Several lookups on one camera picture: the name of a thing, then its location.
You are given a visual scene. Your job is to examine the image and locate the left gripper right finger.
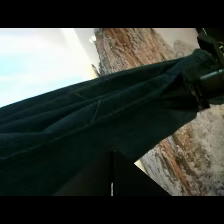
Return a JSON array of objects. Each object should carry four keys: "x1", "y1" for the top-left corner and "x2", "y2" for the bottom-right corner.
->
[{"x1": 112, "y1": 149, "x2": 172, "y2": 197}]

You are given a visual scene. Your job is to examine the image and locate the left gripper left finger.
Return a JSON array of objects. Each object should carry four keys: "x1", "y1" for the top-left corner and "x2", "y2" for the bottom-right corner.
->
[{"x1": 53, "y1": 149, "x2": 113, "y2": 197}]

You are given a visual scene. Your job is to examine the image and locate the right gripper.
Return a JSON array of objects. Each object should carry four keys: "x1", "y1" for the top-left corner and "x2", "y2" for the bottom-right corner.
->
[{"x1": 192, "y1": 65, "x2": 224, "y2": 110}]

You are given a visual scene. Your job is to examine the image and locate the dark blue jeans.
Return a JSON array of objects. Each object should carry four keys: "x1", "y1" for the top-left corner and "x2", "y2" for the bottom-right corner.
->
[{"x1": 0, "y1": 48, "x2": 214, "y2": 197}]

